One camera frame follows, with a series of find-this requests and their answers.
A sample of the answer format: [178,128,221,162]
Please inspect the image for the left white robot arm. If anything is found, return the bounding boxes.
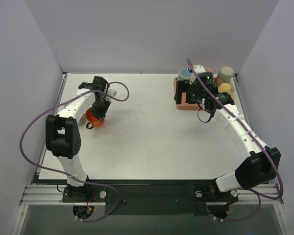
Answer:
[46,76,116,202]

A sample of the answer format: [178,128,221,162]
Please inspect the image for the aluminium rail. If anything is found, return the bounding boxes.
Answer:
[19,183,284,206]

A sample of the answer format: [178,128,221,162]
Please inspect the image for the cream floral mug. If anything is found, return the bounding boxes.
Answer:
[78,114,87,126]

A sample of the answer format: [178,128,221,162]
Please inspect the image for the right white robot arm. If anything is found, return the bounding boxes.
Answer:
[173,78,281,200]

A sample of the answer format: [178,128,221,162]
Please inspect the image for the cream green mug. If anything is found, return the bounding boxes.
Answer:
[216,66,234,86]

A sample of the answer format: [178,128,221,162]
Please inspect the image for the orange mug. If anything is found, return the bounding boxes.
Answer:
[85,108,105,130]

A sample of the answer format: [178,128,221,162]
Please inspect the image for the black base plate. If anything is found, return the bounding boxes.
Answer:
[62,180,238,219]

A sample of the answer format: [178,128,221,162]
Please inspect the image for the pink plastic tray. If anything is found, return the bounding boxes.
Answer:
[173,77,201,111]

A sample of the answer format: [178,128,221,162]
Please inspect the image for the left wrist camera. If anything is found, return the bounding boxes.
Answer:
[105,89,117,100]

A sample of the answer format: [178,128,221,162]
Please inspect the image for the yellow mug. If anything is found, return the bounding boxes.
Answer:
[218,83,234,99]

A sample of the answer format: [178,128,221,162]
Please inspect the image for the blue-bottom cartoon mug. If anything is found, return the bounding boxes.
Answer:
[177,69,192,81]

